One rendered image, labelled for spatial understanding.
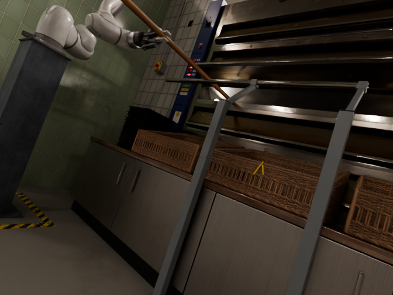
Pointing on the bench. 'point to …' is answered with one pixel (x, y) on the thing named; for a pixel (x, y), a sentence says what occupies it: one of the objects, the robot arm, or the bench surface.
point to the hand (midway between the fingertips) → (163, 36)
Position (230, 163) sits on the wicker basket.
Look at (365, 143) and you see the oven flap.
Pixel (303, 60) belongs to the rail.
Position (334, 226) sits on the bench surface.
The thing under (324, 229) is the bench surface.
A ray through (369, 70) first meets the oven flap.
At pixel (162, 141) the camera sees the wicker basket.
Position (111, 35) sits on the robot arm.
